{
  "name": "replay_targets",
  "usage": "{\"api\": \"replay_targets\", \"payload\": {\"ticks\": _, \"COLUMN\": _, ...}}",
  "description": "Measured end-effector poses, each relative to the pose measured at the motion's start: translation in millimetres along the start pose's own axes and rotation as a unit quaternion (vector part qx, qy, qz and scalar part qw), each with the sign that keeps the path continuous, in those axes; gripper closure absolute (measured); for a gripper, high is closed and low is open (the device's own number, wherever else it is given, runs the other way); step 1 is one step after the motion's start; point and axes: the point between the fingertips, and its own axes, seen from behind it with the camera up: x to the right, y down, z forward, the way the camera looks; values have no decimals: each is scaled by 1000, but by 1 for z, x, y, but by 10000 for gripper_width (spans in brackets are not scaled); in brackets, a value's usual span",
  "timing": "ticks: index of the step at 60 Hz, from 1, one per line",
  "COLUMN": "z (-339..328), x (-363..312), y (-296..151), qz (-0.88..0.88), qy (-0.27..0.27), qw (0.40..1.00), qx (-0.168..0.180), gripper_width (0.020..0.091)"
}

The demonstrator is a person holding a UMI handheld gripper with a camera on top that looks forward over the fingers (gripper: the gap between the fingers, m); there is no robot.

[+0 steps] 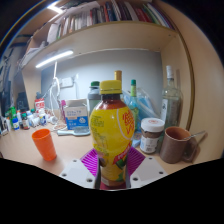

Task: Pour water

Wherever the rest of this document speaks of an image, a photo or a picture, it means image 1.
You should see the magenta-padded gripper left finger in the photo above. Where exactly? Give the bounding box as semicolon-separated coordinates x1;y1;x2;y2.
59;148;101;190

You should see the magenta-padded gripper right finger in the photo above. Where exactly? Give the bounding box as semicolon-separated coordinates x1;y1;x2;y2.
124;146;168;189

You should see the yellow drink bottle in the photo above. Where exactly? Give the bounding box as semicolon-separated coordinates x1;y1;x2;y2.
88;79;136;190

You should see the white-lidded brown jar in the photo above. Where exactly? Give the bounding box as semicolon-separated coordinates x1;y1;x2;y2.
139;117;166;155

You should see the brown ceramic mug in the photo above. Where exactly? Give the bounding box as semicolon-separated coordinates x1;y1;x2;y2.
159;126;199;165

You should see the pale blue hairbrush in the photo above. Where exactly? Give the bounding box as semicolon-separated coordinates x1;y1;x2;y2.
56;126;92;137

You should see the orange plastic cup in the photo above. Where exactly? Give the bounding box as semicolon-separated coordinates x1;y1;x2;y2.
31;128;58;162

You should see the blue and white carton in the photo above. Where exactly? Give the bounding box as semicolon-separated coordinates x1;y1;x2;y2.
63;98;90;131

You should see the metal spoon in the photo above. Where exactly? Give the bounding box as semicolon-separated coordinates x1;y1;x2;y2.
184;130;208;141

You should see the pink packet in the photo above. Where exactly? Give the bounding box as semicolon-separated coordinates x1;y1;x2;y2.
59;99;67;121

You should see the blue plastic bag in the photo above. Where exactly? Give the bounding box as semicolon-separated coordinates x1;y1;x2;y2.
123;88;164;121

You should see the clear glass bottle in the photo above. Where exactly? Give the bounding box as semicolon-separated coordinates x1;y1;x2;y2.
159;65;184;131

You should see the red and white canister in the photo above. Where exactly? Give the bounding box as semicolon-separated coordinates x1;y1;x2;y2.
34;97;46;113

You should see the small blue-labelled white bottle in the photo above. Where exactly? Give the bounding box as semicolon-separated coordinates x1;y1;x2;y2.
12;116;20;131

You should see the small green plastic bottle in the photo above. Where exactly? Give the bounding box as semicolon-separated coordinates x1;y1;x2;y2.
9;106;18;123

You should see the white desk lamp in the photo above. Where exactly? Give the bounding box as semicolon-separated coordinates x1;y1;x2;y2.
49;61;68;132

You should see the white tube light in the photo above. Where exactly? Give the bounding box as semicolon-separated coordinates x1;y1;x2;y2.
46;1;64;14

